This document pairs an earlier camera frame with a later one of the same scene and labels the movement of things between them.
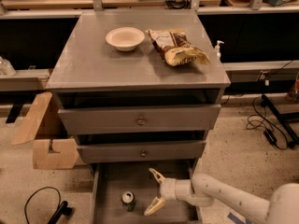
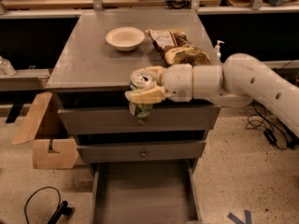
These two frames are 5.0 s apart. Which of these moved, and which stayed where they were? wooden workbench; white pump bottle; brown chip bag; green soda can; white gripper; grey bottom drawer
Moved: green soda can; white gripper
Stayed: white pump bottle; grey bottom drawer; wooden workbench; brown chip bag
